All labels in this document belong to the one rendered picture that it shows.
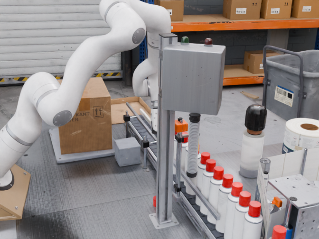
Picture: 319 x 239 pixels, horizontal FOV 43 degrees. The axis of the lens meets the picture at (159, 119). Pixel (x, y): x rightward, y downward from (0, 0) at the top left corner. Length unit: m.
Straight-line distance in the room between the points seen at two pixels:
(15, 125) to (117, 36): 0.49
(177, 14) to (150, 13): 3.61
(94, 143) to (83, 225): 0.53
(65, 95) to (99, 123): 0.49
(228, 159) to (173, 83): 0.72
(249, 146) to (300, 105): 2.11
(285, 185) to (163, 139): 0.41
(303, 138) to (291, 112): 2.04
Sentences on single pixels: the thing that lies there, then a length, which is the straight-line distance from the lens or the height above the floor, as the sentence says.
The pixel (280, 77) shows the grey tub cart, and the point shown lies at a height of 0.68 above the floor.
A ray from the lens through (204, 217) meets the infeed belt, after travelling 1.44.
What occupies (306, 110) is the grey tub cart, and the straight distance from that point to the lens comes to 3.76.
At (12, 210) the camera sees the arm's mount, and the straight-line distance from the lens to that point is 1.56.
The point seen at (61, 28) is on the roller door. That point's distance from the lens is 5.55.
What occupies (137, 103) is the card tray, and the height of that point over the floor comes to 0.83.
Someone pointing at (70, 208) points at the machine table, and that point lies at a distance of 1.59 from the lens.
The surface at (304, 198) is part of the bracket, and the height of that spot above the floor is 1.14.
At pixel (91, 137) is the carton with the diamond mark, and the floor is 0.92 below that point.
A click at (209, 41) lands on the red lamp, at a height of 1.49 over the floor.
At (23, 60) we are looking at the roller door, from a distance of 5.66.
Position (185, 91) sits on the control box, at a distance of 1.18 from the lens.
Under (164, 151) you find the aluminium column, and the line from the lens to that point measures 1.33.
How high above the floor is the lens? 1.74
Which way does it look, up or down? 23 degrees down
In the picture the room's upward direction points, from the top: 1 degrees clockwise
